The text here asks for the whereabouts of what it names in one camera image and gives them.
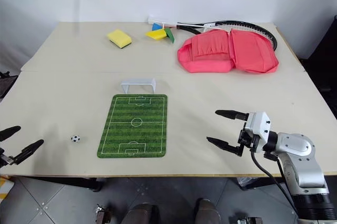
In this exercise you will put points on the green soccer field mat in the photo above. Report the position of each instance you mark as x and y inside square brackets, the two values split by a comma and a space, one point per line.
[134, 126]

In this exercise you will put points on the black white tennis racket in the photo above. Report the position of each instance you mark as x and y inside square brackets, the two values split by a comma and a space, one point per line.
[247, 25]

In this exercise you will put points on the dark rounded shape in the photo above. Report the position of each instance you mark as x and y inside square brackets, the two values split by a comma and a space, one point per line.
[208, 212]
[142, 214]

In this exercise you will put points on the pink fabric bag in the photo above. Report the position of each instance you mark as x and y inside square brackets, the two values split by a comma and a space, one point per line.
[229, 50]

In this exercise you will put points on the green flat block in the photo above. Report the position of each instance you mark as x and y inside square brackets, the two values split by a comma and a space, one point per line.
[170, 36]

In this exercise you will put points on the blue triangular block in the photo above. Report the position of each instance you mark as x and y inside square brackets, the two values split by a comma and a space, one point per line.
[156, 26]

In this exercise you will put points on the yellow green sponge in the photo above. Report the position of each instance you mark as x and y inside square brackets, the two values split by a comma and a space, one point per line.
[118, 37]

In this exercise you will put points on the yellow white striped object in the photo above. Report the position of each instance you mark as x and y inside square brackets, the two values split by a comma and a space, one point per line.
[4, 187]

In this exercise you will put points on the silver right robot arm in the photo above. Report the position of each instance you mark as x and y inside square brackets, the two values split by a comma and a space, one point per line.
[302, 161]

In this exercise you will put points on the metal bracket on floor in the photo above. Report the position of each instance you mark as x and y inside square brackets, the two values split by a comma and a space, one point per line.
[103, 214]
[248, 220]

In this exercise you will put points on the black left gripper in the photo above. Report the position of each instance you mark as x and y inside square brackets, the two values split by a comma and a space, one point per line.
[4, 158]

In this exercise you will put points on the white miniature goal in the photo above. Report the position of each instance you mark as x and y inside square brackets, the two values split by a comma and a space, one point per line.
[138, 81]

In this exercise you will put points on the black table leg foot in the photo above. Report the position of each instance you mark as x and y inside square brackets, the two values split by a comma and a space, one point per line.
[250, 183]

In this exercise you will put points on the dark mesh object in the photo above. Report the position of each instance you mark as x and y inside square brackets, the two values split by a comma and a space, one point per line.
[6, 83]

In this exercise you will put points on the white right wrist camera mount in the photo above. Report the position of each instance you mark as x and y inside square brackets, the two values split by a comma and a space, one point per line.
[259, 126]

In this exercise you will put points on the yellow flat block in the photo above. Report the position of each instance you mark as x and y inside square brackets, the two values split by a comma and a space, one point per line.
[157, 34]

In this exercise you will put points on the black table frame bar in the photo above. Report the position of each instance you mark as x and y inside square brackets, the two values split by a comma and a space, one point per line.
[65, 182]

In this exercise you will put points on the mini soccer ball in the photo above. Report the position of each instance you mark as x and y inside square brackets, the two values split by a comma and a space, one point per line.
[75, 139]

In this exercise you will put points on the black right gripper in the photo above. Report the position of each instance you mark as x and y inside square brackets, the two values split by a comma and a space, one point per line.
[248, 140]

